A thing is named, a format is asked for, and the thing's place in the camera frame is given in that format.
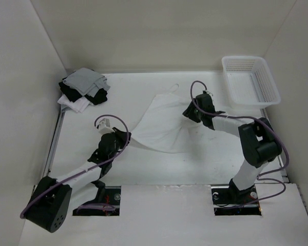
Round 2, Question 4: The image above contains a white tank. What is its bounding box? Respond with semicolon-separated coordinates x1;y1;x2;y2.
57;94;91;113
131;84;198;154

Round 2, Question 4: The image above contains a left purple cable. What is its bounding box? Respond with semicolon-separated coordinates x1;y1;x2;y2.
20;114;131;219

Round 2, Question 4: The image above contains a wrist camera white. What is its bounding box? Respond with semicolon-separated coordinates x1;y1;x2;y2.
95;118;113;135
203;90;213;97

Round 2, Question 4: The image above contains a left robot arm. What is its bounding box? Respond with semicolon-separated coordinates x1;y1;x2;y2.
20;127;131;233

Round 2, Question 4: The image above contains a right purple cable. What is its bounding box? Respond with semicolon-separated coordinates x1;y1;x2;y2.
189;80;291;207

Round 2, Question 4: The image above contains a black folded tank top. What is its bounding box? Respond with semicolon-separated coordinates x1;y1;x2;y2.
59;82;108;106

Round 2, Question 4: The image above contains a purple cable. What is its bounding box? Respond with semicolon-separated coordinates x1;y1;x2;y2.
20;114;131;219
189;80;291;207

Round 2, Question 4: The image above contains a white plastic basket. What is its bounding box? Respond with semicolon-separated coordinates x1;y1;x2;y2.
221;56;281;110

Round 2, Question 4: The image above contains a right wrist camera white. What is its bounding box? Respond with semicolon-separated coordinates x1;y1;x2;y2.
203;90;213;97

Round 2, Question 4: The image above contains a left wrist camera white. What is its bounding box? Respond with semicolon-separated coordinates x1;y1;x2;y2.
95;118;113;135

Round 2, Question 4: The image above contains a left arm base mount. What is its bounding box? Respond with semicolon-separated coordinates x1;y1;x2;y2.
72;180;121;217

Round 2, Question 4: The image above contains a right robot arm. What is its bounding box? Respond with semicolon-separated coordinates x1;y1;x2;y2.
183;93;282;203

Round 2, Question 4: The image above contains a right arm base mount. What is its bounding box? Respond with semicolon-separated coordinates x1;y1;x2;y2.
211;181;261;216

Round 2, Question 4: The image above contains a grey folded tank top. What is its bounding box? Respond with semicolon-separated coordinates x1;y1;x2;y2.
63;68;110;97

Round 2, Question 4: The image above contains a white folded tank top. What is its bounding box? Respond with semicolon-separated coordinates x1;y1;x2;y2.
57;94;91;113

